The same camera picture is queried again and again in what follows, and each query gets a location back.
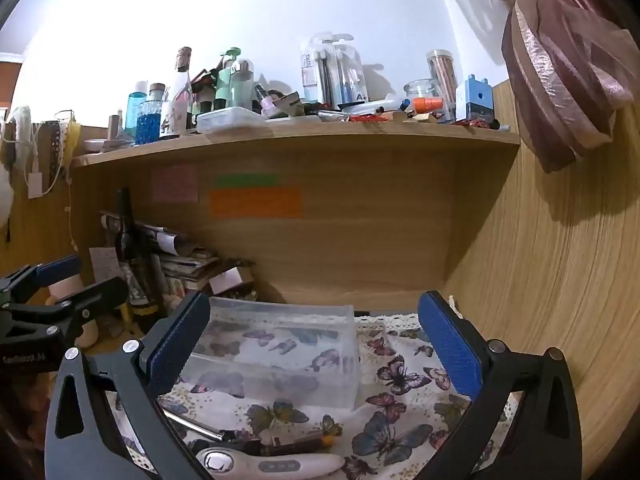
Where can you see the clear bottle with silver cap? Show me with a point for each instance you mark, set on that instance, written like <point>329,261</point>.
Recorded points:
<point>242,90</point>

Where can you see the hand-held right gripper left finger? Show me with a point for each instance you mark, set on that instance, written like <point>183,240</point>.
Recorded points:
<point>177,345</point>

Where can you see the small white bowl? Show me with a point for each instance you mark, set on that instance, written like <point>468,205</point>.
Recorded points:
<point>95,145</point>

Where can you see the blue pencil sharpener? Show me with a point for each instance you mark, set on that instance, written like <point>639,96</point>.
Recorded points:
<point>475,100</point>

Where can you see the green sticky note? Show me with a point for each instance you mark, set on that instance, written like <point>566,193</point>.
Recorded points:
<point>247,180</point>

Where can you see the white handwritten note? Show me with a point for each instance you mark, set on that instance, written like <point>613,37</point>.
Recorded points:
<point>104,265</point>

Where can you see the clear tube of pencils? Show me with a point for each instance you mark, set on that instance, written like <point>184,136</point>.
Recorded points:
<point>442,80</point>

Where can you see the blue mouthwash bottle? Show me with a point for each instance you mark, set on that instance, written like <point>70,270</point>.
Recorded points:
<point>135,110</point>

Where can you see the white paper tag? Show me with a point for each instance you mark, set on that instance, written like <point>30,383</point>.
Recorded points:
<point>225,280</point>

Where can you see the butterfly print cloth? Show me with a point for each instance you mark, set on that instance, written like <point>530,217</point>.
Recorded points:
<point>400,410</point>

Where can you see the small pink bottle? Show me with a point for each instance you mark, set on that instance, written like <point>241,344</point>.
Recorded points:
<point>270,106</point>

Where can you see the pink curtain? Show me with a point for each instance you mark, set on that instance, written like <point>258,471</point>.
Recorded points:
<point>560,75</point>

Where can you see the mint green pump bottle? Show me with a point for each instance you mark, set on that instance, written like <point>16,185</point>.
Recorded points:
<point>226,85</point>

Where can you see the rolled magazine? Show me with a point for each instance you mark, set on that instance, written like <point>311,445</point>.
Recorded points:
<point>160,237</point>

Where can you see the dark wine bottle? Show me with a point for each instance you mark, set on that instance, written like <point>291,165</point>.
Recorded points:
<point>127,250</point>

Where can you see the clear plastic storage box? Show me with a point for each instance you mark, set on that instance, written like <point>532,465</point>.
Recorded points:
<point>280,360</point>

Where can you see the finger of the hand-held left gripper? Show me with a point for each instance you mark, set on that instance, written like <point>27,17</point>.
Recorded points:
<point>100,292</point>
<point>57,269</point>

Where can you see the stack of papers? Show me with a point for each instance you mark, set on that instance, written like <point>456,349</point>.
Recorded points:
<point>190,270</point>

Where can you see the glass bottle with blue liquid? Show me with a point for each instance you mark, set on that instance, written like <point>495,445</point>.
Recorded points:
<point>149,122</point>

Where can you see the white oval plastic container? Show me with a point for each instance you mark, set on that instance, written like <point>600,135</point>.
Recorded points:
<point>227,120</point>

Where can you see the pink sticky note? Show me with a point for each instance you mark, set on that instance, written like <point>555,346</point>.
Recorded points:
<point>175,184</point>

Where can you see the blister pack of brushes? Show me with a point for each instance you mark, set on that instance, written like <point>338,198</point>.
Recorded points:
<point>352,75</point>
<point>315,70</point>

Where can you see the clear bottle with white label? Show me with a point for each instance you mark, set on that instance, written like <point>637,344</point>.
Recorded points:
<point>175,110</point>

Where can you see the wooden shelf board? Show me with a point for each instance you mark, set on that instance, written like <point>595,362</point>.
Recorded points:
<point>300,142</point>

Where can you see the orange sticky note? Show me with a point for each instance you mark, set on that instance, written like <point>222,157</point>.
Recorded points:
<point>255,202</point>

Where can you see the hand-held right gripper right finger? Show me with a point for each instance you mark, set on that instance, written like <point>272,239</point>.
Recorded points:
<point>450,345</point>

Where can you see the glass jar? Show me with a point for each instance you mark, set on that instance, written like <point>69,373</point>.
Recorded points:
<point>420,91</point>

